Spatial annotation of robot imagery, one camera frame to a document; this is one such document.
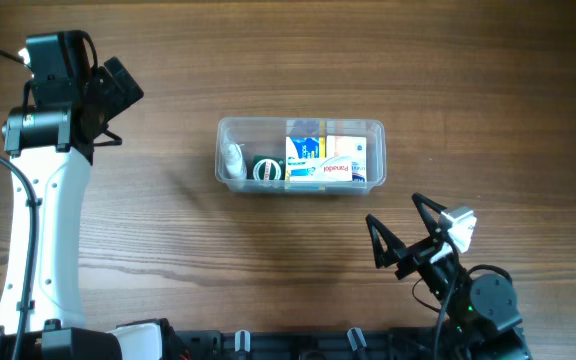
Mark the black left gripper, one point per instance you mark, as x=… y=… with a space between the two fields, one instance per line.
x=120 y=89

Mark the white Panadol caplet box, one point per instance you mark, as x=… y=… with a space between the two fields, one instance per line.
x=332 y=169

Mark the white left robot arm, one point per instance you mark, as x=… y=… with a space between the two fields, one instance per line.
x=49 y=141

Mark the green Zam-Buk ointment box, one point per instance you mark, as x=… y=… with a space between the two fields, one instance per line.
x=266 y=168

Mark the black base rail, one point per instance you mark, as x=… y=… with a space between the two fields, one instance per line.
x=394 y=344

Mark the white calamine lotion bottle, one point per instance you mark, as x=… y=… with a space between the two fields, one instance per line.
x=234 y=161

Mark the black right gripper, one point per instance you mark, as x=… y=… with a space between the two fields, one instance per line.
x=417 y=252

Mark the clear plastic container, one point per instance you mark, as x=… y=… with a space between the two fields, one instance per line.
x=267 y=136

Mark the white Hansaplast plaster box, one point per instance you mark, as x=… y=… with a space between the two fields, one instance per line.
x=354 y=147

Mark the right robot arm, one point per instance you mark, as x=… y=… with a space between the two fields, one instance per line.
x=478 y=315

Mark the blue VapoDrops lozenge box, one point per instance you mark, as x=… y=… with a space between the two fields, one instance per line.
x=298 y=148

